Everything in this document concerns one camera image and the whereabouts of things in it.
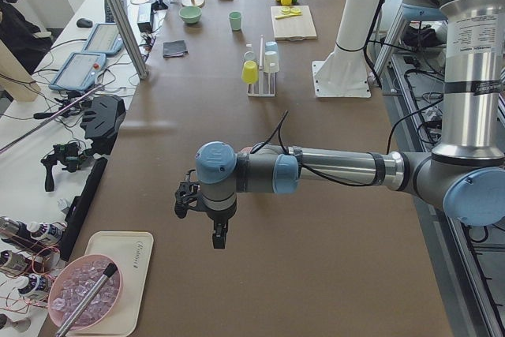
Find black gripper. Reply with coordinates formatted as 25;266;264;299
174;169;226;249

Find mint green plastic cup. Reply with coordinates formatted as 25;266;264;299
229;11;242;32

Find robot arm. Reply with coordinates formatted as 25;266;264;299
174;0;504;249

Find white cup holder rack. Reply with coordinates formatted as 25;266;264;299
247;36;277;97

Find yellow plastic cup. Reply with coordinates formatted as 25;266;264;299
241;60;258;84

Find white plastic cup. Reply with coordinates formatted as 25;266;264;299
264;51;280;73

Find clear small cup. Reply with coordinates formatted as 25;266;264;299
243;51;256;62

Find light blue plastic cup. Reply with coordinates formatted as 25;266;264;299
264;41;279;53

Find cream plastic tray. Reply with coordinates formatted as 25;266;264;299
68;231;154;336

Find pink bowl of ice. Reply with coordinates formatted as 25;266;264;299
48;254;122;331

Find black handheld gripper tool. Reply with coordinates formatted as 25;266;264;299
40;142;95;193

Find grey folded cloth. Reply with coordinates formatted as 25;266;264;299
163;40;188;58

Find blue teach pendant near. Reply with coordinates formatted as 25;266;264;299
49;52;107;92

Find blue teach pendant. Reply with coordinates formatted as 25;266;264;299
49;52;107;92
82;23;124;57

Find mint green bowl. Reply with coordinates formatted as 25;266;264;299
179;6;202;24

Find wooden cutting board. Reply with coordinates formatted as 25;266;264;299
270;6;317;40

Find blue teach pendant far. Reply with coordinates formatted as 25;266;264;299
82;23;124;57

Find yellow plastic knife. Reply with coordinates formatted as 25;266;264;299
275;13;300;20

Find lemon slices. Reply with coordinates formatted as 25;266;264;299
281;6;301;17

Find black power box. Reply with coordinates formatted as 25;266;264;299
137;2;154;33

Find black computer mouse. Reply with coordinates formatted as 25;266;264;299
76;18;93;28

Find black keyboard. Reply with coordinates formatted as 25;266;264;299
103;0;128;24

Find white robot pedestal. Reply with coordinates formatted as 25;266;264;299
312;0;381;98

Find aluminium frame post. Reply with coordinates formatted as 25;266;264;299
106;0;148;81

